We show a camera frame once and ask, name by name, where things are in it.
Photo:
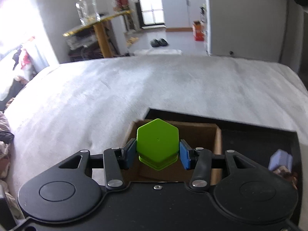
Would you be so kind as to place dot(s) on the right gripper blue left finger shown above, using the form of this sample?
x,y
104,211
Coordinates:
x,y
129,153

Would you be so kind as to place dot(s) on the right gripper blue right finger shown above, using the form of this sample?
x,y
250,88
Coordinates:
x,y
186,155

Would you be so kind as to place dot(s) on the green hexagonal container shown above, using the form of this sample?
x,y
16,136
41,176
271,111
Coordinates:
x,y
157,144

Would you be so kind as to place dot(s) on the brown cardboard box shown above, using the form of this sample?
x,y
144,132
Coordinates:
x,y
197,135

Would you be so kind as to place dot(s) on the white fleece blanket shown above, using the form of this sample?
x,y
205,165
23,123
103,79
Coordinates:
x,y
90,104

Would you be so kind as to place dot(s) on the black tray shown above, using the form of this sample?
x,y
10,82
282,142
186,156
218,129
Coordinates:
x,y
258,143

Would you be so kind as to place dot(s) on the lilac cube toy figure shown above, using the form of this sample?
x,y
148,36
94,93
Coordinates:
x,y
280,158

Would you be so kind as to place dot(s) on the brown haired doll figure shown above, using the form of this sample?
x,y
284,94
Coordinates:
x,y
284,172

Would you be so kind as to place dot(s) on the black slippers pair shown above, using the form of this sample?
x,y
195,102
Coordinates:
x,y
155,43

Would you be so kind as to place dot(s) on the orange cardboard box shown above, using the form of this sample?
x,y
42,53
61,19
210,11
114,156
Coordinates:
x,y
198,31

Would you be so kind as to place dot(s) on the gold round side table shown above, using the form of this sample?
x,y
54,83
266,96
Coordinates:
x,y
100,32

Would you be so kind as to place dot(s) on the white kitchen cabinet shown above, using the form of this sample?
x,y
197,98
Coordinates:
x,y
179,15

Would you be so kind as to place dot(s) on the clear glass bottle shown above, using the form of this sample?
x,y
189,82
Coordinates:
x,y
87,11

